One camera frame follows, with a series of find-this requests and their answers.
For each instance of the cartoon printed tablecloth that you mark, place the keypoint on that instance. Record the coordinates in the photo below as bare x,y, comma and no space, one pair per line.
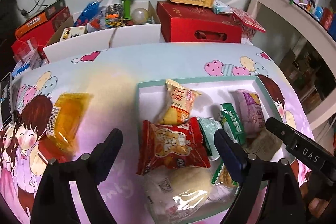
111,76

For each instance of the colourful toy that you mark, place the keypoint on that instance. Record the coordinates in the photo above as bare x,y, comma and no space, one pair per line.
114,16

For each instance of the white cardboard box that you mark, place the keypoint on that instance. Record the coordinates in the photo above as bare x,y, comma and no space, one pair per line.
109,38

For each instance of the red patterned snack packet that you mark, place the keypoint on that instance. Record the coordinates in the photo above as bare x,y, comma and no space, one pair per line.
172,146

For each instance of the white green drink pouch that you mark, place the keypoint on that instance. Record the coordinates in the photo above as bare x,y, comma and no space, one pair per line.
231,124

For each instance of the blue bead bottle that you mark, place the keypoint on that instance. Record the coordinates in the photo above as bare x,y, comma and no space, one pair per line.
89,12

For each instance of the dark red snack packet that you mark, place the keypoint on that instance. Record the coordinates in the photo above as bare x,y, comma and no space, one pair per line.
47,150

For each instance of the large red gift box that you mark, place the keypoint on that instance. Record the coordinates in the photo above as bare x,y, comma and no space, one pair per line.
187,23

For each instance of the orange black box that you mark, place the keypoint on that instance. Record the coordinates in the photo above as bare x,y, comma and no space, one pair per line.
48,13

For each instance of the clear round bun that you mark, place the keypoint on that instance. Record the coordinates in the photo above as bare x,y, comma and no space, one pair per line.
175,194

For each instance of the purple snack packet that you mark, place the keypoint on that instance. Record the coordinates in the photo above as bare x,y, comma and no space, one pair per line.
251,114

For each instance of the orange transparent snack packet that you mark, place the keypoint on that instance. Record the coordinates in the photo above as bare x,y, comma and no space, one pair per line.
65,119

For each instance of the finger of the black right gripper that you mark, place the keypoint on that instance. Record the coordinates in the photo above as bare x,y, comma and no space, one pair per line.
284,132

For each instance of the smartphone on stand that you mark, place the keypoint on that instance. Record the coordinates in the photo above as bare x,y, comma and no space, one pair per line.
7,116

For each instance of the person's hand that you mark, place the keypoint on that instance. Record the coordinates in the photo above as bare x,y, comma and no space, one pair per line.
318,208

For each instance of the red box left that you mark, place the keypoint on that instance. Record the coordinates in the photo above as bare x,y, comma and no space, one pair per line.
41,33

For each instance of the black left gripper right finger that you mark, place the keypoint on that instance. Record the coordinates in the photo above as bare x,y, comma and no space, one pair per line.
282,202

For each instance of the beige label snack packet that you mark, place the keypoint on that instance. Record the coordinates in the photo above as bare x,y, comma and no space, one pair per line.
264,146

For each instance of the red patterned bag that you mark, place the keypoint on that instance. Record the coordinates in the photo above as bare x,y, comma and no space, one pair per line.
246,22

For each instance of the teal white tray box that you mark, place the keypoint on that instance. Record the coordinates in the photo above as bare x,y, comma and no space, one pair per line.
214,91

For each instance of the clear ball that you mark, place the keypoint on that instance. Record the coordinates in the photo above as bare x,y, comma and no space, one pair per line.
140,16

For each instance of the green teal snack packet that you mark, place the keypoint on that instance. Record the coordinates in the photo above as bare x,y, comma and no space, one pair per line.
208,128

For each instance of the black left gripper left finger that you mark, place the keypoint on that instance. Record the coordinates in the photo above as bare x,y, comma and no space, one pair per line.
54,202

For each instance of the white shelf unit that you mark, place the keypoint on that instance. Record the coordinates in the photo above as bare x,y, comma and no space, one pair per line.
316,35

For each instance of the clear acrylic holder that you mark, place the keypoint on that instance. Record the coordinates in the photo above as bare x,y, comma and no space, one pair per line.
27,53

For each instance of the yellow egg roll snack packet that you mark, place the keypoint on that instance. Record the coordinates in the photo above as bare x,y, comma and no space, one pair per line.
178,104

